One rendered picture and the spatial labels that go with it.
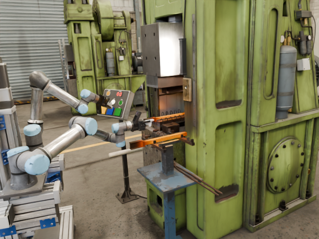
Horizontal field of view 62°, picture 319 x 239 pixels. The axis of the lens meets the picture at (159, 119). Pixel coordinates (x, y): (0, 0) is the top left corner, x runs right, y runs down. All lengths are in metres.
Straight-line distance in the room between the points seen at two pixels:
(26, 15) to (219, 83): 8.46
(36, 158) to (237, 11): 1.66
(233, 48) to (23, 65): 8.35
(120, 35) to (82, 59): 1.15
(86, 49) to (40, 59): 3.19
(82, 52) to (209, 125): 5.34
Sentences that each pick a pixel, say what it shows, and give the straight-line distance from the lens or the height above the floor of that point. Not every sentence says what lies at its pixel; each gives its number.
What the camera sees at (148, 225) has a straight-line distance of 2.67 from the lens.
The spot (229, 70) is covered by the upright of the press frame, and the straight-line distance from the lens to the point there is 2.13.
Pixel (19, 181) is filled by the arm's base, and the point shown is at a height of 0.87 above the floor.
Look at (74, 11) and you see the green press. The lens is 6.93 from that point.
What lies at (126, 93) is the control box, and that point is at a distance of 2.61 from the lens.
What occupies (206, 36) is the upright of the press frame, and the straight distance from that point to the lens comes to 1.90.
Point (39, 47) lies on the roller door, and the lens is 9.90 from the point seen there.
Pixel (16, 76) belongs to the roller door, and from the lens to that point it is 9.84.
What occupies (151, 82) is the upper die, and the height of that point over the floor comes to 1.31.
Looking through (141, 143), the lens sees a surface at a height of 1.00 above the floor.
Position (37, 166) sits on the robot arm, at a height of 0.98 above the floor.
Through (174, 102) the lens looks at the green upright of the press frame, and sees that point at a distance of 2.57.
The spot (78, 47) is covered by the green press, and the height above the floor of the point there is 1.69.
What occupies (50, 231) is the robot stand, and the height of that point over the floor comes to 0.21.
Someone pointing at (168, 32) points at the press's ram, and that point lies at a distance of 2.13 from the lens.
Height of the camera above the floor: 1.58
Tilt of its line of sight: 15 degrees down
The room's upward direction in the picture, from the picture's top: 3 degrees counter-clockwise
